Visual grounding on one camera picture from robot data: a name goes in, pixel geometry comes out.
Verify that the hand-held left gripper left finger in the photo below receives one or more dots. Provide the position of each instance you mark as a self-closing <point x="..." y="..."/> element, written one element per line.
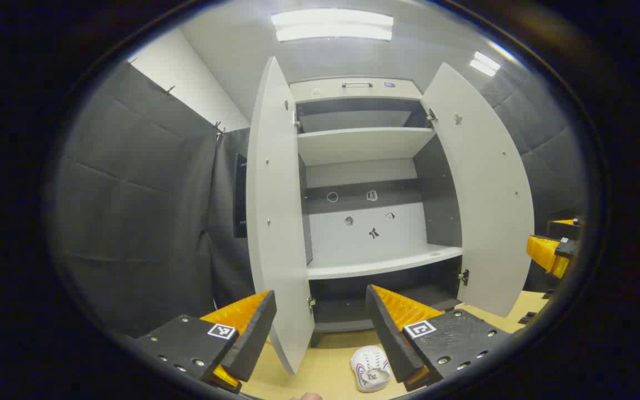
<point x="253" y="339"/>

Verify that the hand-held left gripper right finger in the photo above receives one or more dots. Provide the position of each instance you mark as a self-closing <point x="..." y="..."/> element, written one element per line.
<point x="389" y="333"/>

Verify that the white canvas shoe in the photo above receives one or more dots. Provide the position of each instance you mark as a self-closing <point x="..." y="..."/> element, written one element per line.
<point x="371" y="366"/>

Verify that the grey shoe cabinet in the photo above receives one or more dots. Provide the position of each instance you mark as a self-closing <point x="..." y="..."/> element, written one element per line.
<point x="364" y="145"/>

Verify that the grey cabinet door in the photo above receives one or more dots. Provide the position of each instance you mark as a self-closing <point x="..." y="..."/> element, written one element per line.
<point x="278" y="222"/>
<point x="486" y="194"/>

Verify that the large ceiling light panel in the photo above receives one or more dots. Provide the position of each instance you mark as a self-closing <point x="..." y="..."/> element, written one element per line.
<point x="331" y="25"/>

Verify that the small ceiling light panel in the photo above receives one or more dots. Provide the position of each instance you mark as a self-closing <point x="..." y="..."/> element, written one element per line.
<point x="484" y="64"/>

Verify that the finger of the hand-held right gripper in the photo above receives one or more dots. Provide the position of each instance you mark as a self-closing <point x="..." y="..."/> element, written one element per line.
<point x="564" y="229"/>
<point x="542" y="253"/>

